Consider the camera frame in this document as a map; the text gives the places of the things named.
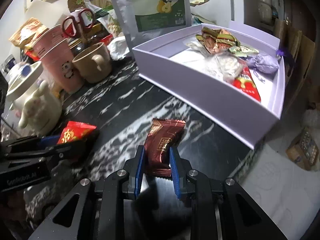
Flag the green gold snack packet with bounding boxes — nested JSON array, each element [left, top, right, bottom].
[[195, 27, 241, 55]]

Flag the orange snack bag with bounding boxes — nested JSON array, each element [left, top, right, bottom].
[[9, 17, 49, 50]]

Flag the white rice cooker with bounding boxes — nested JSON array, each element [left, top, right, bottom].
[[258, 0, 272, 25]]

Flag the upper pink paper cup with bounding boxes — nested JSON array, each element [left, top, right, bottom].
[[33, 24, 66, 59]]

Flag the brown cardboard sheets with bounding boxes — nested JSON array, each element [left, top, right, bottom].
[[273, 19, 315, 111]]

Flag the silver pear jasmine tea pouch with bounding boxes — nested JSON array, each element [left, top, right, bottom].
[[111, 0, 191, 49]]

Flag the dark red candy packet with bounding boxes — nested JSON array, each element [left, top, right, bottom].
[[144, 118, 185, 178]]

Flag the clear zip bag with powder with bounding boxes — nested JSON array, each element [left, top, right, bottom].
[[183, 38, 211, 57]]

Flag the light green snack packet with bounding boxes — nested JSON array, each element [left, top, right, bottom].
[[229, 46, 259, 57]]

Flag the beige ceramic mug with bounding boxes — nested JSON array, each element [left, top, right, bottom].
[[72, 42, 112, 83]]

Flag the bright red candy packet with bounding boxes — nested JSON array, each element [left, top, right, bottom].
[[57, 121, 97, 144]]

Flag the red handled scissors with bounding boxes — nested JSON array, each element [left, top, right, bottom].
[[61, 8, 95, 38]]

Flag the dark brown door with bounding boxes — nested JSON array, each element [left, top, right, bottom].
[[284, 0, 316, 42]]

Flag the egg carton box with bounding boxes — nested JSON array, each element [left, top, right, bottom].
[[286, 127, 319, 171]]

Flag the pink panda paper cup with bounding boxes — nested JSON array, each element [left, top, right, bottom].
[[40, 39, 84, 94]]

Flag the white rabbit ceramic teapot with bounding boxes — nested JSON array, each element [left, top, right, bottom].
[[5, 61, 62, 135]]

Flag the lavender drawstring pouch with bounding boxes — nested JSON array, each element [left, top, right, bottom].
[[245, 53, 280, 74]]

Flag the lavender open gift box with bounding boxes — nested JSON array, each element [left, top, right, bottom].
[[132, 24, 285, 149]]

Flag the red white snack packet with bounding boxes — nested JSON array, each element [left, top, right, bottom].
[[232, 66, 261, 102]]

